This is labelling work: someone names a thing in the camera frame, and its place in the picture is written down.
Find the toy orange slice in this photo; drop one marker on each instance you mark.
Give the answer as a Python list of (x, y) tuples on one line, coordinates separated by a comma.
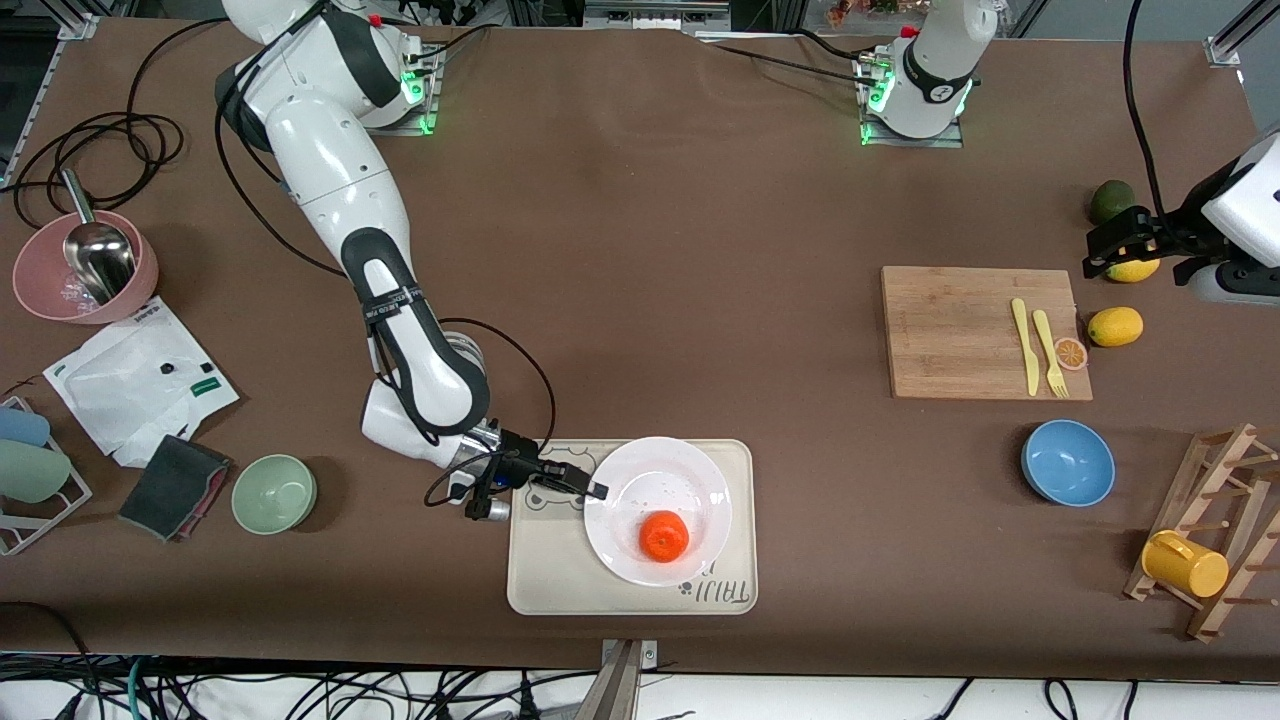
[(1071, 354)]

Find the white round plate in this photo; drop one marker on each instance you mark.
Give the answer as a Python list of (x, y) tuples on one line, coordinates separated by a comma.
[(660, 475)]

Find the blue bowl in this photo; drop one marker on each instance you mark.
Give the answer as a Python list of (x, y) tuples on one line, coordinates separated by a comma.
[(1068, 463)]

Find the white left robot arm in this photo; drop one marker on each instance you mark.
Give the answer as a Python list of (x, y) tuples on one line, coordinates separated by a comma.
[(930, 60)]

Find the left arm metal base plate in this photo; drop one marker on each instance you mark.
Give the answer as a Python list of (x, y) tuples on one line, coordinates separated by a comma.
[(910, 143)]

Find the metal scoop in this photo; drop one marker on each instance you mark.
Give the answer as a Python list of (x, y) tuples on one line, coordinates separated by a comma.
[(100, 255)]

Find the white plastic bag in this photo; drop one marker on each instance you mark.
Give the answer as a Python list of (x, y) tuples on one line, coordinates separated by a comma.
[(120, 390)]

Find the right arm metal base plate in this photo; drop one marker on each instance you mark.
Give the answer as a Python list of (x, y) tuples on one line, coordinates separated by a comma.
[(425, 125)]

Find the yellow mug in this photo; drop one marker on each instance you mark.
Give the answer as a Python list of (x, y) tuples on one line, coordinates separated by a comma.
[(1185, 565)]

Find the aluminium frame post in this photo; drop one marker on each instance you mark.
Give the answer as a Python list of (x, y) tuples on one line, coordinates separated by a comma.
[(80, 25), (1235, 35)]

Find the pale green bowl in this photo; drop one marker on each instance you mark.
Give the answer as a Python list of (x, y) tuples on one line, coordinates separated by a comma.
[(274, 494)]

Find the wooden cutting board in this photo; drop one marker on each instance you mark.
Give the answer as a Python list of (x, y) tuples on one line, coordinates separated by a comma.
[(940, 330)]

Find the light blue cup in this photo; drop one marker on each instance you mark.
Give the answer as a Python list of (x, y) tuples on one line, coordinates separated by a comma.
[(20, 427)]

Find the yellow plastic fork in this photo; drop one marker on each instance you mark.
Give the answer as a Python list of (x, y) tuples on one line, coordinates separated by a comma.
[(1046, 345)]

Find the yellow lemon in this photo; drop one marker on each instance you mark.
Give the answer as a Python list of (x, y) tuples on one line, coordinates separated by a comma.
[(1115, 327), (1137, 270)]

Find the wooden cup rack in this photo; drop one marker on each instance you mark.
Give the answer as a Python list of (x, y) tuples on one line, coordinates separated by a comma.
[(1193, 500)]

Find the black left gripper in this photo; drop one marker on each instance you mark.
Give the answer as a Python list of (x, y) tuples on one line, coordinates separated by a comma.
[(1168, 237)]

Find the orange fruit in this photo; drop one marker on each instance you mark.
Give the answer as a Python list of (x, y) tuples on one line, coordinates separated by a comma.
[(664, 536)]

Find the pale green cup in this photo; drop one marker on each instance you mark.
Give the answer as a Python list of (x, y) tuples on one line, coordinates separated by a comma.
[(30, 472)]

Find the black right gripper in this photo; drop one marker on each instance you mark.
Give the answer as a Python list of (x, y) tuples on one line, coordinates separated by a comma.
[(520, 462)]

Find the cream bear print tray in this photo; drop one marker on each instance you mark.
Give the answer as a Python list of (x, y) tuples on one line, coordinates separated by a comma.
[(550, 570)]

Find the dark green avocado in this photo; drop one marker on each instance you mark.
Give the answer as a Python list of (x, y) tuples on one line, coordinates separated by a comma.
[(1110, 198)]

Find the pink bowl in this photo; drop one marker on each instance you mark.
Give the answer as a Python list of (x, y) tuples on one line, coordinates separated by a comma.
[(40, 270)]

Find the dark grey folded cloth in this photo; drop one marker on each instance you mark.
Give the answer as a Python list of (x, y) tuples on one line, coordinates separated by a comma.
[(165, 485)]

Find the yellow plastic knife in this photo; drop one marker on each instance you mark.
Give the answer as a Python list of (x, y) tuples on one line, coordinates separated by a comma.
[(1026, 350)]

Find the metal frame bracket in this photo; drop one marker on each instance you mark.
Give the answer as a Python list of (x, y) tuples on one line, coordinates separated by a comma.
[(655, 15)]

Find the pink folded cloth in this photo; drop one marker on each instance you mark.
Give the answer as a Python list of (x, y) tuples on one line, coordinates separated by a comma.
[(212, 495)]

